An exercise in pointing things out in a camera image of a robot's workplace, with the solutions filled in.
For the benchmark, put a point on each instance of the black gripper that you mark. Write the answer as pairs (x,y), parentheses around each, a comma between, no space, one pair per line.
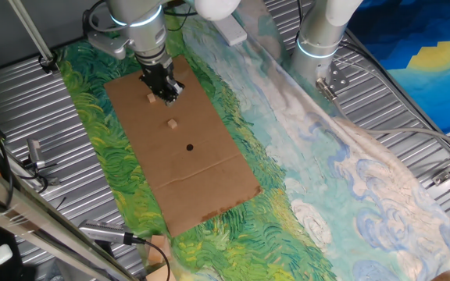
(156,76)

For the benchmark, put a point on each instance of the small wooden cube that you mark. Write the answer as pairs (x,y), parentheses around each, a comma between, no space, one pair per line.
(172,123)
(151,98)

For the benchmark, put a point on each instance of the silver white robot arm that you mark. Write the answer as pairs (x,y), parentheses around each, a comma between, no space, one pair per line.
(318,47)

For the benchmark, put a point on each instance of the black round mark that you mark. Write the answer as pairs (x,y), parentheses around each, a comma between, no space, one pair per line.
(189,147)

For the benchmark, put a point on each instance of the large wooden block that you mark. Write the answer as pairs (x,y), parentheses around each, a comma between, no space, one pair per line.
(162,275)
(155,253)

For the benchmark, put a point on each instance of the white power strip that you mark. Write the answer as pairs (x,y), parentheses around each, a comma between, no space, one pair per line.
(233,33)

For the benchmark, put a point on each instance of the brown cardboard sheet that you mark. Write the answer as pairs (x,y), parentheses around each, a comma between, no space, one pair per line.
(193,187)

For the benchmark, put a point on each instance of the black pole clamp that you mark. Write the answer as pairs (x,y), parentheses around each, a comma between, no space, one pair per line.
(47,64)

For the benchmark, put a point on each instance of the aluminium pole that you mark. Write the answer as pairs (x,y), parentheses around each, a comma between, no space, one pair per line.
(29,29)

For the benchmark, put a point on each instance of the painted landscape print cloth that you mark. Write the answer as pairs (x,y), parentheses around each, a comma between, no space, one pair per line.
(326,175)

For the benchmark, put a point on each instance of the white small case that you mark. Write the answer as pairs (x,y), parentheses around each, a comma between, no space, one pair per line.
(1,254)

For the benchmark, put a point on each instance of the blue yellow painted cloth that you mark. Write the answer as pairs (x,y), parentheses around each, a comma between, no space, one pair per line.
(424,39)

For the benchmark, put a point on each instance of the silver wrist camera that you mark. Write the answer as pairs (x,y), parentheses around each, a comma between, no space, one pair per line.
(108,45)

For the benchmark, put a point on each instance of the metal camera mount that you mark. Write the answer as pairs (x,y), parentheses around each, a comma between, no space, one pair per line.
(53,181)

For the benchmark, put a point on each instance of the small silver camera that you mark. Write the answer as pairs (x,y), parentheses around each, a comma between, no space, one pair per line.
(35,152)

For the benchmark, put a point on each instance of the silver depth camera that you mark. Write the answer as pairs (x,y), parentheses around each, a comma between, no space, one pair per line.
(104,232)

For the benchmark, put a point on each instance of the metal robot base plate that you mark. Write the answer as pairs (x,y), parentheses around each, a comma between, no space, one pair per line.
(340,78)

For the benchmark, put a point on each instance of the aluminium frame bar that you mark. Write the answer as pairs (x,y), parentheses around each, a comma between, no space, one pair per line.
(33,218)

